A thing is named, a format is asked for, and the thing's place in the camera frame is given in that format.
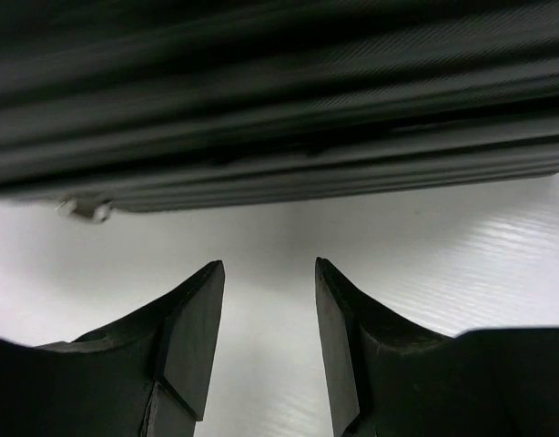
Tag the black hard-shell suitcase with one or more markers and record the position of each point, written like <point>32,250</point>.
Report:
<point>155,106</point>

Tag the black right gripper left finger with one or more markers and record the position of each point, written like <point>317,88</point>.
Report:
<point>145,374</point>

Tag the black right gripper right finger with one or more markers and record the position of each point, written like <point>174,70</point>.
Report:
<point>388,376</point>

